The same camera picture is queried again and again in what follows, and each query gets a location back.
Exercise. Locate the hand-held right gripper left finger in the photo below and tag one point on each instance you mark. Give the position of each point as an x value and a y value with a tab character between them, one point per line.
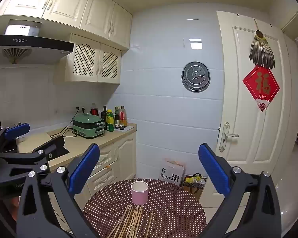
85	168

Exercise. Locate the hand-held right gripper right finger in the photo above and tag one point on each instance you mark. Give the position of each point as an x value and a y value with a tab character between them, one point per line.
213	171

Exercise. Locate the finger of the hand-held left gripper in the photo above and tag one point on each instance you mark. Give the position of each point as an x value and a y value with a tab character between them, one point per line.
17	129
52	146

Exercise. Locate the pink cup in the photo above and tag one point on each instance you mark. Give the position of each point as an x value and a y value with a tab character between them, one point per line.
139	194

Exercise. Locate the pile of wooden chopsticks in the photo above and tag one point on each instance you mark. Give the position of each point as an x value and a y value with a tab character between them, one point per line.
132	220

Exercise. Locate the person's left hand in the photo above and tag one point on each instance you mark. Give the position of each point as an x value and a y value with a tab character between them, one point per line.
5	203

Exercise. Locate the open shopping bag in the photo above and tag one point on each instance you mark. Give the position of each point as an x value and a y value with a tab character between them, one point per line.
195	186

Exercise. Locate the green electric cooker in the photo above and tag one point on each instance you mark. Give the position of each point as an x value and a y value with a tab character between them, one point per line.
88	126

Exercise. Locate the cream base cabinet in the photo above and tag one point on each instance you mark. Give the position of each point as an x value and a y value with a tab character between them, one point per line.
124	153

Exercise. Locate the white door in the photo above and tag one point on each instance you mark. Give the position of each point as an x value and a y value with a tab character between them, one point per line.
250	141

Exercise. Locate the red can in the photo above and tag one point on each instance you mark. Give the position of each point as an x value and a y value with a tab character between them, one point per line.
93	111

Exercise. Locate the round table with dotted cloth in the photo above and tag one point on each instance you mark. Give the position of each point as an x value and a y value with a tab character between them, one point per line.
176	210

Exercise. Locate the dark glass bottle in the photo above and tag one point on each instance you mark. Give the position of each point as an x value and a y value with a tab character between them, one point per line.
104	115

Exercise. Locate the dark sauce bottle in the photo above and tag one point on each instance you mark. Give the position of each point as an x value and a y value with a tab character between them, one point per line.
117	119

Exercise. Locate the orange oil bottle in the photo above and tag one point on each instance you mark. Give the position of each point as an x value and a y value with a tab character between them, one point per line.
123	116

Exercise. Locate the black range hood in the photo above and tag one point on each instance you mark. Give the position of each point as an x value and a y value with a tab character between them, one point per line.
27	44

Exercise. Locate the cream lattice door cabinet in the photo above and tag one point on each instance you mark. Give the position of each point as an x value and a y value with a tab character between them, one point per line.
87	59

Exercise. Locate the round metal steamer plate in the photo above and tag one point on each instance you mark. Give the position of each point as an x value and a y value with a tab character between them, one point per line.
195	76

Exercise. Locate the red diamond door decoration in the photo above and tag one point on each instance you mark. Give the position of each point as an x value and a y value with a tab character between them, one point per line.
262	86

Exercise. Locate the hanging feather fan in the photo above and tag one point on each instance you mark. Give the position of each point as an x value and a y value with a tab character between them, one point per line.
261	52

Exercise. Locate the cream wall cabinet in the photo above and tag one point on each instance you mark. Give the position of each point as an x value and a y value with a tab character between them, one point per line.
72	2

